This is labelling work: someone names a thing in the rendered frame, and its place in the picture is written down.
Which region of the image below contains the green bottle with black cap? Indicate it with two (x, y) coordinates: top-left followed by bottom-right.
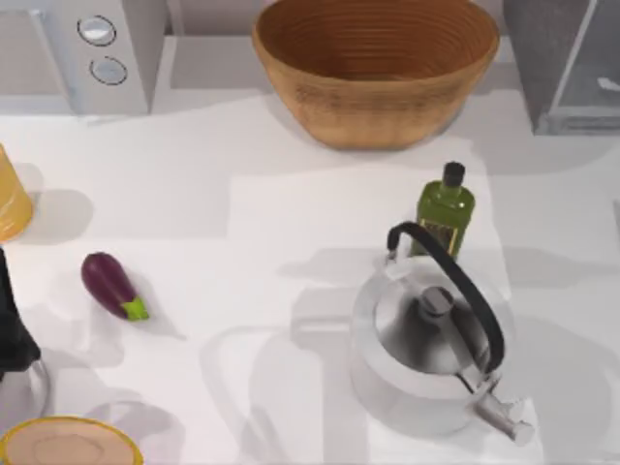
(409, 161), (477, 257)

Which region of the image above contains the brown woven basket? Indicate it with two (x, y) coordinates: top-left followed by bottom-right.
(251, 0), (501, 151)

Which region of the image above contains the purple eggplant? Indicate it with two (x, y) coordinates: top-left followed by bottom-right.
(80, 252), (151, 323)

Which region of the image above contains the round microwave knob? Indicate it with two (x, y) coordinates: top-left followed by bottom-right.
(88, 54), (129, 87)
(77, 15), (118, 47)

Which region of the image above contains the yellow cup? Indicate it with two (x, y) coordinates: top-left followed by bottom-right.
(0, 143), (34, 243)

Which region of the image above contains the grey cabinet with dark inside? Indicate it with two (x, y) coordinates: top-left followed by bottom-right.
(502, 0), (620, 138)

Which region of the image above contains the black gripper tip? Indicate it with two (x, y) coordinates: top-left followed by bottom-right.
(0, 246), (43, 384)

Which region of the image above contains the pale microwave oven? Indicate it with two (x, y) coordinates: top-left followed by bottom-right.
(0, 0), (169, 116)

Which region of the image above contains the yellow rimmed bowl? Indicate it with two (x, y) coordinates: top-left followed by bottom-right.
(0, 416), (144, 465)

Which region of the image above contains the silver kettle with black handle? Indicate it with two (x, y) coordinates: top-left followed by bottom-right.
(349, 221), (536, 448)

